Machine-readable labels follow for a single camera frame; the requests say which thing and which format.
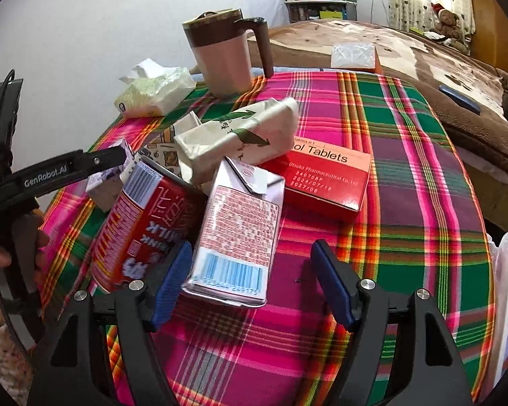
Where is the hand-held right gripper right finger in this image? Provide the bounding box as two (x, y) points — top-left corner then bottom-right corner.
(310, 239), (479, 406)

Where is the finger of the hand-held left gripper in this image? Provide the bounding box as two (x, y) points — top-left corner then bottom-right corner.
(73, 144), (128, 175)

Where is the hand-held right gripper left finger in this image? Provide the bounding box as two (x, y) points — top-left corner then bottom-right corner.
(27, 240), (194, 406)

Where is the small white purple box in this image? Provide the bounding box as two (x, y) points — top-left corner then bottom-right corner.
(86, 137), (142, 212)

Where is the brown print paper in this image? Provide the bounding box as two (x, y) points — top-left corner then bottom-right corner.
(142, 129), (185, 180)

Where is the red milk drink can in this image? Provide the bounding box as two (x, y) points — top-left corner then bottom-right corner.
(89, 158), (208, 297)

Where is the pink drink carton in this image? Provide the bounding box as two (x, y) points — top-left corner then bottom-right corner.
(182, 156), (285, 307)

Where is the red medicine box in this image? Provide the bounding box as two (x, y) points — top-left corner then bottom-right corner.
(258, 135), (372, 223)

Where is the beige tissue pack green print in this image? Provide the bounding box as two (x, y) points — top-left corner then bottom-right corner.
(173, 97), (300, 187)

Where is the green white tissue pack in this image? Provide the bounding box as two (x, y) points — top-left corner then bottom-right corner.
(118, 58), (196, 118)

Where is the pink green plaid tablecloth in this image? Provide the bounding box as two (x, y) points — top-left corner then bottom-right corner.
(38, 71), (494, 406)

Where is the pink brown lidded mug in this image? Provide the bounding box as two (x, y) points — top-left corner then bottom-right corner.
(182, 7), (274, 97)

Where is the white patterned box orange side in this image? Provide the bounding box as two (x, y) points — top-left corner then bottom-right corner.
(330, 42), (382, 74)

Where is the brown printed blanket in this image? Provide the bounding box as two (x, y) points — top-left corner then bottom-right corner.
(246, 18), (508, 174)

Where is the grey shelf desk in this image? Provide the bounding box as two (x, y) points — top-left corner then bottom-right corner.
(283, 0), (358, 24)

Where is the brown teddy bear red hat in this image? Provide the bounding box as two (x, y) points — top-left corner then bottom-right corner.
(423, 3), (470, 53)

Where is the wooden wardrobe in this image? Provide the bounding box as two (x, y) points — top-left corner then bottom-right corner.
(466, 0), (508, 72)

